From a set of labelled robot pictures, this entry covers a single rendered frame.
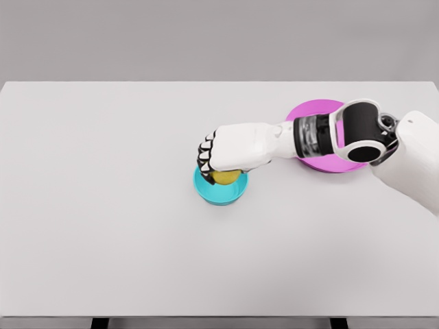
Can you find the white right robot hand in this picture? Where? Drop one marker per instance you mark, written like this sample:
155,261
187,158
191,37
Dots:
233,147

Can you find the yellow apple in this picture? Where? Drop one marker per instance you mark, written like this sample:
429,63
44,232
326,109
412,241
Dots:
224,177

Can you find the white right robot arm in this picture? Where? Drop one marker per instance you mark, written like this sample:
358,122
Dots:
356,133

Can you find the blue bowl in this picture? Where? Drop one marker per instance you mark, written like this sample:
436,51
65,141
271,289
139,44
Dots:
223,193

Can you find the pink plate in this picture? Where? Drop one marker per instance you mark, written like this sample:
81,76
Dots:
329,164

